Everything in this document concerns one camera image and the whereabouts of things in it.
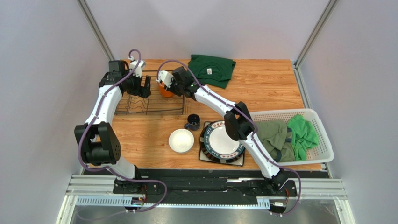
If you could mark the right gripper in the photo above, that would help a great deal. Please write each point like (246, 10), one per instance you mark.
(173, 88)

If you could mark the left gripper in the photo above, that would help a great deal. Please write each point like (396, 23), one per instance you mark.
(140, 91)

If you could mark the orange mug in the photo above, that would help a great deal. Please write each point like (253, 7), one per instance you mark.
(163, 91)

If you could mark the blue mug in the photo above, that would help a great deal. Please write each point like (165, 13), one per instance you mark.
(193, 122)

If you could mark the white ribbed bowl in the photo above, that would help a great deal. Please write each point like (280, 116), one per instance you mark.
(181, 141)

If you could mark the green rimmed round plate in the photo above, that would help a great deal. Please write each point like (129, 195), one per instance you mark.
(220, 141)

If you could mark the brown rimmed round plate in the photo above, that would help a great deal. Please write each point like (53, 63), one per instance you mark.
(205, 152)

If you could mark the square floral plate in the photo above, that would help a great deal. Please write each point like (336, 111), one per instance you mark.
(241, 161)

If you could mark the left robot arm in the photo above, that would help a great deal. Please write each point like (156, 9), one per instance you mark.
(98, 146)

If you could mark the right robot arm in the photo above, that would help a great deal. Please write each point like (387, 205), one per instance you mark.
(238, 122)

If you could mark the dark green folded shirt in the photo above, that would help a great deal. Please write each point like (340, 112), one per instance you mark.
(211, 70)

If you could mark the olive green shirt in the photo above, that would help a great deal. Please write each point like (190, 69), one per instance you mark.
(276, 137)

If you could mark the bright green cloth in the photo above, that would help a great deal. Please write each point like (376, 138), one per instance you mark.
(304, 136)

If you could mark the white laundry basket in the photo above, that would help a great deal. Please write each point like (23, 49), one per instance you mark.
(319, 154)

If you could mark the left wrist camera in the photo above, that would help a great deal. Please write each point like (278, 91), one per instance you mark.
(137, 67)

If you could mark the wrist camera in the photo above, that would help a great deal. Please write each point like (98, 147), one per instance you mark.
(137, 67)
(165, 79)

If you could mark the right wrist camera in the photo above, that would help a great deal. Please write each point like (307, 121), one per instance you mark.
(165, 79)

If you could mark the black wire dish rack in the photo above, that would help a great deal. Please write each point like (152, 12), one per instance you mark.
(155, 104)

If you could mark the left aluminium frame post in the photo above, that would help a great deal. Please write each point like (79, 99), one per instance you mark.
(85, 8)

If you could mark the aluminium frame post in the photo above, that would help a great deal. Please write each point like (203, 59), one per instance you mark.
(328, 10)
(85, 8)

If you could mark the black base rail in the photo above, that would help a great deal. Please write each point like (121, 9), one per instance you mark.
(203, 186)

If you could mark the right aluminium frame post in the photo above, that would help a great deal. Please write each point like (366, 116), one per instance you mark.
(328, 10)

